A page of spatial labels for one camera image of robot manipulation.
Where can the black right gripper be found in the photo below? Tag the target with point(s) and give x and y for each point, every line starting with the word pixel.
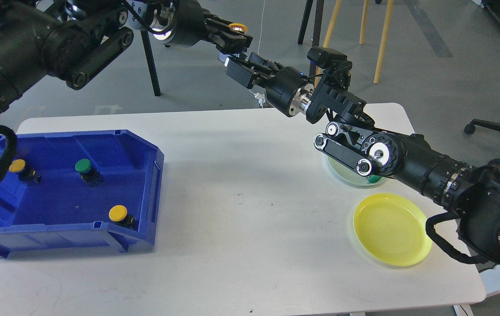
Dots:
pixel 280 90

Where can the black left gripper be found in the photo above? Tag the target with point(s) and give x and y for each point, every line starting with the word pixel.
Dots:
pixel 190 24

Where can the yellow button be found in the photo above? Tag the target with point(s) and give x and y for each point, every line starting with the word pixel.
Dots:
pixel 120 216
pixel 26 173
pixel 238 27

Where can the green button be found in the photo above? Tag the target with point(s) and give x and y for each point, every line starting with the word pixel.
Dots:
pixel 373 179
pixel 88 173

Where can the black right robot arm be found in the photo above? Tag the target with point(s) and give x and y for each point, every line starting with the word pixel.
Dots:
pixel 468 231

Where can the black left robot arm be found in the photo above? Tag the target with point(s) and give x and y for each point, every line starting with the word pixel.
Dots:
pixel 74 40

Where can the light green plate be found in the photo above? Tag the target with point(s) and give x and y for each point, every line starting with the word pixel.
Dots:
pixel 351 177

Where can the yellow plate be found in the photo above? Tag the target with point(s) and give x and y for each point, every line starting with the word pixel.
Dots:
pixel 391 229

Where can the black table leg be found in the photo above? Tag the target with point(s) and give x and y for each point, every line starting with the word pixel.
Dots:
pixel 317 21

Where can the yellow wooden chair legs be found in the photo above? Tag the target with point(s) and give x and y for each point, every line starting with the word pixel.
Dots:
pixel 364 20

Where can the blue plastic bin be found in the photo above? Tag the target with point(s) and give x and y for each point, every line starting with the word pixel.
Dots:
pixel 62 211

